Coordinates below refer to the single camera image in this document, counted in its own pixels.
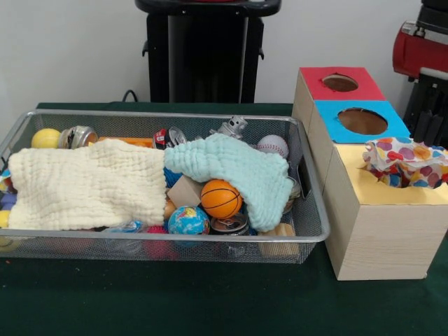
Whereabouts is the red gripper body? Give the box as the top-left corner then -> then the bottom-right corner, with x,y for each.
393,21 -> 448,82

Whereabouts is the grey toy robot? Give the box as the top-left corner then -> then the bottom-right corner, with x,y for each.
210,115 -> 248,141

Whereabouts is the flattened silver can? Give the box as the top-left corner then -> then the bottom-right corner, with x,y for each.
210,212 -> 249,236

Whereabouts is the orange toy basketball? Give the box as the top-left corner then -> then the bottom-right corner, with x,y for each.
200,179 -> 244,220

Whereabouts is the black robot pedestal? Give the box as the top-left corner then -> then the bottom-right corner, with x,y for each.
135,0 -> 281,104

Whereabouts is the yellow ball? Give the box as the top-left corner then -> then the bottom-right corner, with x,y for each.
31,128 -> 62,149

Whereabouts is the wooden box with three holes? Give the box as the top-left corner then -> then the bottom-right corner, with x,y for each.
292,66 -> 448,281

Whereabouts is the cream waffle cloth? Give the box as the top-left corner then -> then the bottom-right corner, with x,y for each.
7,138 -> 169,232

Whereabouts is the white baseball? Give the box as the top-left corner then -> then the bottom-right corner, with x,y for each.
256,134 -> 289,160

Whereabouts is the crushed silver drink can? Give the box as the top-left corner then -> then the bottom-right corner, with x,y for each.
58,125 -> 99,151

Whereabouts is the blue globe ball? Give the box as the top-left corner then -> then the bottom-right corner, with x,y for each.
167,205 -> 210,236

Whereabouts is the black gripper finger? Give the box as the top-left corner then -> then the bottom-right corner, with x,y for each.
404,78 -> 448,149

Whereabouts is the multicoloured patterned cloth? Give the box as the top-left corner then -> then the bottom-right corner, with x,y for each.
363,137 -> 448,190

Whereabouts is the mint waffle cloth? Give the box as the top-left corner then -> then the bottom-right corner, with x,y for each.
163,133 -> 293,230

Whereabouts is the shallow clear mesh bin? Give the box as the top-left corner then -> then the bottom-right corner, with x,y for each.
0,108 -> 330,265

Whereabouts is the plain wooden block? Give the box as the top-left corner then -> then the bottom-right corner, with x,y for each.
166,175 -> 204,209

